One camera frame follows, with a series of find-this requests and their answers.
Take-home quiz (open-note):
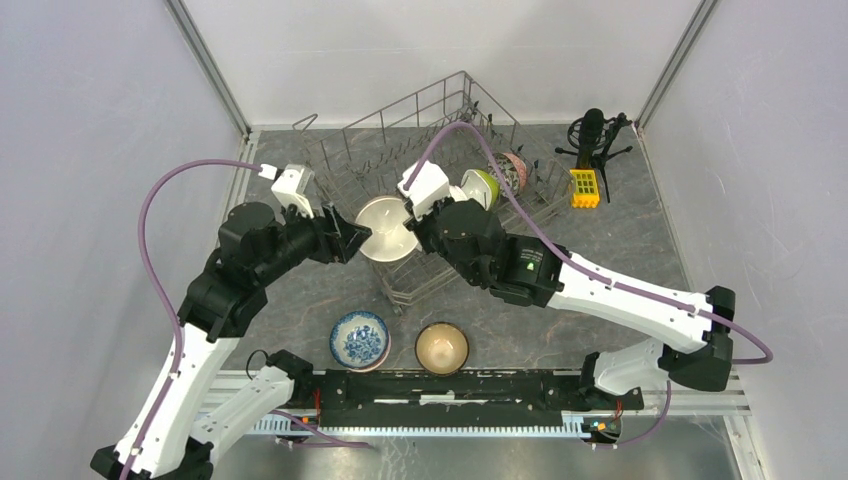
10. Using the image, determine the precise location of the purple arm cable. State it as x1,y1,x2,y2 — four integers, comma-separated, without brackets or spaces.
117,158,372,480
402,120,775,452

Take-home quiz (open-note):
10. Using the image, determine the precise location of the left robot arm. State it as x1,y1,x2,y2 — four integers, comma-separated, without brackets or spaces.
90,202,372,479

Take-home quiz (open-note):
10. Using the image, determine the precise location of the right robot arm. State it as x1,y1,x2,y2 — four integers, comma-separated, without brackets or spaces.
403,200,736,408

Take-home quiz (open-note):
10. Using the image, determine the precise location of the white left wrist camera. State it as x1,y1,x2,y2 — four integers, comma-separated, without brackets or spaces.
259,164,314,218

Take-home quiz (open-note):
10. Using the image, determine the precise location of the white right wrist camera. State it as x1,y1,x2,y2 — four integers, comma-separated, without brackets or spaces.
397,160,451,220

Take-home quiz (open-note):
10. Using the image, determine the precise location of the brown rimmed cream bowl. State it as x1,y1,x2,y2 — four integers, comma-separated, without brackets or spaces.
415,322,470,376

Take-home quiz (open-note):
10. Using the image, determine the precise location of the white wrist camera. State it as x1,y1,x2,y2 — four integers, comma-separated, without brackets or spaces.
259,164,314,218
397,160,451,220

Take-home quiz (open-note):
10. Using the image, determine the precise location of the black microphone on tripod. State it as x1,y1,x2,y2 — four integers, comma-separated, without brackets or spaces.
554,108,633,202

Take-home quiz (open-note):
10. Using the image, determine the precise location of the grey wire dish rack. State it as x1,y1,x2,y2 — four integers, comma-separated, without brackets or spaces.
292,70,576,317

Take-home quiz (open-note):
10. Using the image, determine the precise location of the green and white bowl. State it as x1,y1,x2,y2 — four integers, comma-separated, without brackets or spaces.
460,169,500,211

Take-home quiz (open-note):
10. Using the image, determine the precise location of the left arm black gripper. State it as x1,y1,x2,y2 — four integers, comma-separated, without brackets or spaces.
257,194,374,283

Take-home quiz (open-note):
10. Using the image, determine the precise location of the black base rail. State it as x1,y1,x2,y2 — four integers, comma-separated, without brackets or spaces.
312,369,645,427

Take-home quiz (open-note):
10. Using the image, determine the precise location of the blue floral bowl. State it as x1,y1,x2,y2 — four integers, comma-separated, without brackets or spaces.
329,310,391,369

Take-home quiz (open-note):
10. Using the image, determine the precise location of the yellow block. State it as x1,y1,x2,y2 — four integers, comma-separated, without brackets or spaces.
570,169,601,209

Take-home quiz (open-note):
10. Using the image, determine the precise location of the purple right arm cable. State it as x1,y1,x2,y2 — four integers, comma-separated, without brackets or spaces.
402,120,775,452

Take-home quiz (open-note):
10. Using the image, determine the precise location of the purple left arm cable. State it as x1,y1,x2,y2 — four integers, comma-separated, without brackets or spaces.
117,158,372,480

